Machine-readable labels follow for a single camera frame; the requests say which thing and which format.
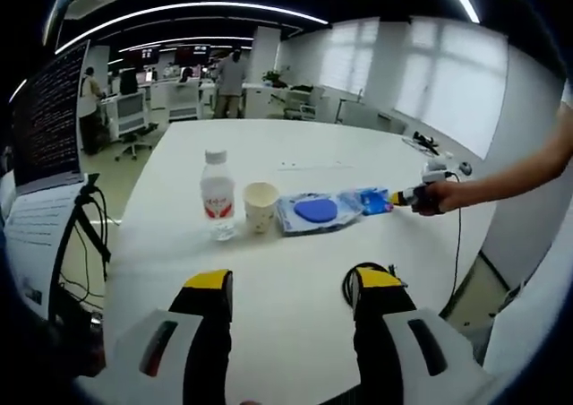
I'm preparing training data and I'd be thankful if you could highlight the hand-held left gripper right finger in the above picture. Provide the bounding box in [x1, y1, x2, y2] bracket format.
[351, 264, 498, 405]

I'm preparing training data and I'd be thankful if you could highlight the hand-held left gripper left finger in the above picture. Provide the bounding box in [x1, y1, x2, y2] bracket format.
[103, 268, 235, 405]

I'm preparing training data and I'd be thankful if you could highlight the white paper cup green print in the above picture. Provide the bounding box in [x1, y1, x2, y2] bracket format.
[243, 181, 280, 237]

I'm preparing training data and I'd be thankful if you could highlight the clear plastic water bottle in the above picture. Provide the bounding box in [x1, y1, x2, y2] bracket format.
[199, 149, 237, 242]

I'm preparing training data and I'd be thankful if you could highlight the person's right hand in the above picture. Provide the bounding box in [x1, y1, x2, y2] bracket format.
[411, 181, 463, 216]

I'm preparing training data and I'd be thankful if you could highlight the black gadget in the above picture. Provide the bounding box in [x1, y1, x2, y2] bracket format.
[411, 130, 442, 151]

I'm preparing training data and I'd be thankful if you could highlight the white table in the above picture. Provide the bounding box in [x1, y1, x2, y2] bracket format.
[102, 118, 499, 391]

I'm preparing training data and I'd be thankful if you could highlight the wide window with blinds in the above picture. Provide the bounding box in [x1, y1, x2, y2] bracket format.
[393, 19, 509, 155]

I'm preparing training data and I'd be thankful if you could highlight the narrow window with blinds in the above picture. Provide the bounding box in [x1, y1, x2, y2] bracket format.
[320, 22, 375, 97]

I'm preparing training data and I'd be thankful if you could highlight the person's white shirt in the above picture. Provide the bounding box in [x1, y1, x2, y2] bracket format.
[483, 223, 573, 379]

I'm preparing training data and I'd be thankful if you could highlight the green potted plant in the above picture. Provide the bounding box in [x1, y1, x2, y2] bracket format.
[262, 66, 290, 87]

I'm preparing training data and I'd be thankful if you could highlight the silver laptop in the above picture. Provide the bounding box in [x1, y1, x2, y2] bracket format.
[0, 39, 93, 321]

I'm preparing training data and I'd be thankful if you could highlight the long curved ceiling light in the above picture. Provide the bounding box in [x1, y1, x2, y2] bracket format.
[53, 2, 330, 56]

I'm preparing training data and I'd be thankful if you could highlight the ceiling air vent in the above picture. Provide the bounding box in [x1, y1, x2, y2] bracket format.
[64, 0, 120, 21]

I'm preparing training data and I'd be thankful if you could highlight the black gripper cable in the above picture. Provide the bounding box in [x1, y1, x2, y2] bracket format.
[445, 170, 464, 310]

